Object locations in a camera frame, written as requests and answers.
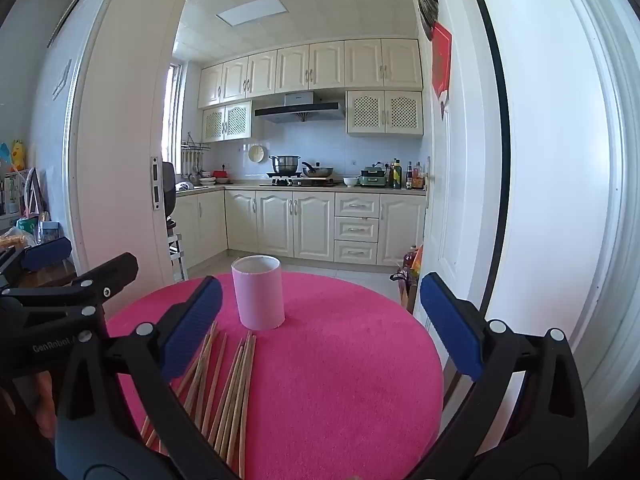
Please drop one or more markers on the woven hand fan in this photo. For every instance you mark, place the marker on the woven hand fan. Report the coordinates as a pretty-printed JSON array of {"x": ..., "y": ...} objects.
[{"x": 426, "y": 0}]

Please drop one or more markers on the black wok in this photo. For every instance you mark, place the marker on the black wok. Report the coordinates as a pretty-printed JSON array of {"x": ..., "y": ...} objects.
[{"x": 319, "y": 170}]

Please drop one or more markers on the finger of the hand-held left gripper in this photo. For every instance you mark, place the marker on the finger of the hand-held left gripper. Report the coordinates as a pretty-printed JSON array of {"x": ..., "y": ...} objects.
[
  {"x": 47, "y": 252},
  {"x": 115, "y": 270}
]

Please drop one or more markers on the white bowl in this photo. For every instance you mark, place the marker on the white bowl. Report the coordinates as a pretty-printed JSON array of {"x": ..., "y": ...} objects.
[{"x": 350, "y": 181}]

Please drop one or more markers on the gas stove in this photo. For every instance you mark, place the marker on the gas stove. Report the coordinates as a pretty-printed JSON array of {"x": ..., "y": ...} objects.
[{"x": 300, "y": 180}]

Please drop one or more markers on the yellow plush toy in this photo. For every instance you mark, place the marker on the yellow plush toy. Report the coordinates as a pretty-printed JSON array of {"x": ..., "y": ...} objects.
[{"x": 18, "y": 155}]

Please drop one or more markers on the person's left forearm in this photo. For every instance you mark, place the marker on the person's left forearm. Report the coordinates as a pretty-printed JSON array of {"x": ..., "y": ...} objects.
[{"x": 42, "y": 405}]

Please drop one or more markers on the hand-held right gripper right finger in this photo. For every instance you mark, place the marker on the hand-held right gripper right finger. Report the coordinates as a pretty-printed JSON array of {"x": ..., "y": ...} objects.
[{"x": 452, "y": 332}]

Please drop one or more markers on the stack of white dishes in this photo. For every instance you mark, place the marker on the stack of white dishes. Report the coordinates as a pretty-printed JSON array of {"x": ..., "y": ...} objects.
[{"x": 207, "y": 180}]

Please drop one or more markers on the cream lattice-door wall cabinet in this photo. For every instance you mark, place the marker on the cream lattice-door wall cabinet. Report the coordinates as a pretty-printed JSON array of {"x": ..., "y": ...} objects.
[
  {"x": 226, "y": 122},
  {"x": 384, "y": 112}
]

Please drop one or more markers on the ceiling light panel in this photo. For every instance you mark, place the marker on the ceiling light panel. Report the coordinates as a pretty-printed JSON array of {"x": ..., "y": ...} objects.
[{"x": 252, "y": 11}]

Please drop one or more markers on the black kitchen appliance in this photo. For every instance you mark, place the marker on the black kitchen appliance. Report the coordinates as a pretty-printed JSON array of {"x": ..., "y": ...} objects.
[{"x": 169, "y": 187}]

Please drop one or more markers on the cream base cabinets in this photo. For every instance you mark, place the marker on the cream base cabinets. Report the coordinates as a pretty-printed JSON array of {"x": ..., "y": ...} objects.
[{"x": 310, "y": 222}]

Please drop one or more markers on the kitchen window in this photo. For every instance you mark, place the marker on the kitchen window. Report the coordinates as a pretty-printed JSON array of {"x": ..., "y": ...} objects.
[{"x": 171, "y": 110}]

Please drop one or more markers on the steel stockpot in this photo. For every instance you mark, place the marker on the steel stockpot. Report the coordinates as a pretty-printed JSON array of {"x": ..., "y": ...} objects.
[{"x": 285, "y": 164}]

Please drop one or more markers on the row of condiment bottles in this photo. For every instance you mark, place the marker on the row of condiment bottles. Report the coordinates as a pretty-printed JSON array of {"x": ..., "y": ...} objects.
[{"x": 407, "y": 175}]

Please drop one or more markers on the round wall plate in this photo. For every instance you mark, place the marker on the round wall plate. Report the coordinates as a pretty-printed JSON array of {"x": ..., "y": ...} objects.
[{"x": 256, "y": 153}]

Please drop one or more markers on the pink cup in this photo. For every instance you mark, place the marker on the pink cup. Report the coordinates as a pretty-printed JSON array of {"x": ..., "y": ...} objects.
[{"x": 257, "y": 300}]

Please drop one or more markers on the hanging utensil rack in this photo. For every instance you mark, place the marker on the hanging utensil rack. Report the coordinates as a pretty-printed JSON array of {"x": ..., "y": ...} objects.
[{"x": 192, "y": 157}]

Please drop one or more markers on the red bowl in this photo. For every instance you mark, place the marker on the red bowl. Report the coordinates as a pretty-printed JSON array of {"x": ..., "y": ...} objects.
[{"x": 221, "y": 174}]

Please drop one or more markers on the metal door latch plate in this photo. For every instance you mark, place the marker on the metal door latch plate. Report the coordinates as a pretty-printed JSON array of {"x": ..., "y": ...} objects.
[{"x": 156, "y": 182}]

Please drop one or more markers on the white hinged door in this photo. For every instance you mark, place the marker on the white hinged door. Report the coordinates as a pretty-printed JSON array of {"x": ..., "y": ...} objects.
[{"x": 460, "y": 185}]

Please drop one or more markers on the black range hood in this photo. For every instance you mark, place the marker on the black range hood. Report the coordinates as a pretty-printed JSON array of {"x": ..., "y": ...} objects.
[{"x": 300, "y": 109}]

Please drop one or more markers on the red paper poster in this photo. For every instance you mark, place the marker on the red paper poster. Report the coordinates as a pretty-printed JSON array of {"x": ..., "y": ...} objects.
[{"x": 441, "y": 60}]

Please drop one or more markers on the cream upper wall cabinets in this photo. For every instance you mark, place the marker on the cream upper wall cabinets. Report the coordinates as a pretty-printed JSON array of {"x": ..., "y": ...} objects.
[{"x": 310, "y": 67}]

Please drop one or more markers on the pink round table mat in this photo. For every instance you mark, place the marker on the pink round table mat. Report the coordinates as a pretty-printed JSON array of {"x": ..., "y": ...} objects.
[{"x": 340, "y": 385}]

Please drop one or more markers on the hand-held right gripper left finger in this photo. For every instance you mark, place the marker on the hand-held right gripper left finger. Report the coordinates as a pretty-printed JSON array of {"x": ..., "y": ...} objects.
[{"x": 192, "y": 330}]

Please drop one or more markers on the bunch of wooden chopsticks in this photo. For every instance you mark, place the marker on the bunch of wooden chopsticks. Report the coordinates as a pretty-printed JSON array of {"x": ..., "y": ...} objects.
[{"x": 240, "y": 385}]

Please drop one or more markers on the white sliding door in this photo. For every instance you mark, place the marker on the white sliding door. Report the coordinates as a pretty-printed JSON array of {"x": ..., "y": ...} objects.
[{"x": 125, "y": 135}]

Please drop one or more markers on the white storage rack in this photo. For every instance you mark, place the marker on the white storage rack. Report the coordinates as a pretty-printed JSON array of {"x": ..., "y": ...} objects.
[{"x": 176, "y": 250}]

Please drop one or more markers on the green electric cooker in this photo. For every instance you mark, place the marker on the green electric cooker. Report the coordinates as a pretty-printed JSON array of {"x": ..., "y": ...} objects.
[{"x": 373, "y": 177}]

